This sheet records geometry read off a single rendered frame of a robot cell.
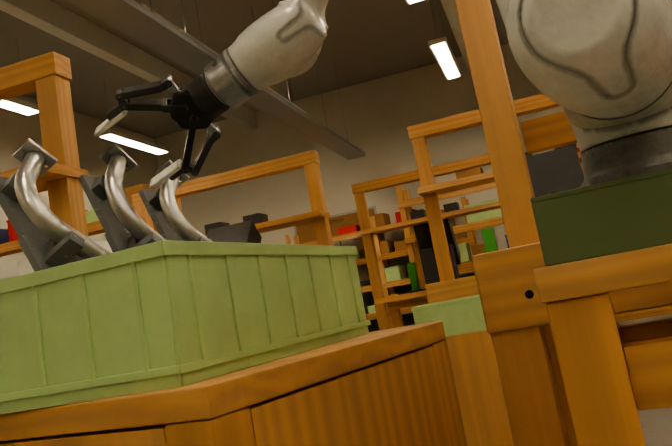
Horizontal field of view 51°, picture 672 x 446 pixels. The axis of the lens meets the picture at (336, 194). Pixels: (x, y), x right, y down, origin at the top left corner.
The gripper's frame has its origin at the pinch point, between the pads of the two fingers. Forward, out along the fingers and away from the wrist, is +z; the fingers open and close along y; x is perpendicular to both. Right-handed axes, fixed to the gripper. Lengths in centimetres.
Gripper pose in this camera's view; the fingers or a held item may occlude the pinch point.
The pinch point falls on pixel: (129, 155)
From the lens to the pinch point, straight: 130.9
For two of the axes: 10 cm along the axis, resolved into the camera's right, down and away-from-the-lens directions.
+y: -5.7, -6.6, -4.9
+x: 1.4, 5.1, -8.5
